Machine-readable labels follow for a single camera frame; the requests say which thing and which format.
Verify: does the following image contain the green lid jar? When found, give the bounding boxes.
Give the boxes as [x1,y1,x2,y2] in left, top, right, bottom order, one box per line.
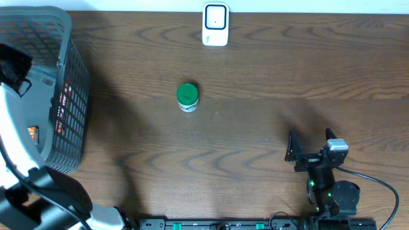
[176,83,199,112]

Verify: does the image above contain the orange snack packet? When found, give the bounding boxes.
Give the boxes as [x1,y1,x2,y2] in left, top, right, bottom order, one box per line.
[27,126,40,145]

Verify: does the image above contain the black camera cable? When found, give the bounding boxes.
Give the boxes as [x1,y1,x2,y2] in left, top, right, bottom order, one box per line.
[334,165,400,230]

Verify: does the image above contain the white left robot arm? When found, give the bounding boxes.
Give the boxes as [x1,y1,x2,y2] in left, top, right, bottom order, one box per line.
[1,44,140,229]

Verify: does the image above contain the grey plastic basket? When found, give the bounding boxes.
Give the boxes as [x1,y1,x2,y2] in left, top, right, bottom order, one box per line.
[1,6,91,173]

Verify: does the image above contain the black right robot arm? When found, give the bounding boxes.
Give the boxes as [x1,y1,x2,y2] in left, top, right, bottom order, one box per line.
[284,128,360,219]

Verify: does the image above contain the white barcode scanner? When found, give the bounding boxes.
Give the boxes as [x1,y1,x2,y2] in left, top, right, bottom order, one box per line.
[202,3,229,47]

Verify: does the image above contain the white Panadol medicine box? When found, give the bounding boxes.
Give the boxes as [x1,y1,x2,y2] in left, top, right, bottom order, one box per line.
[21,66,58,153]

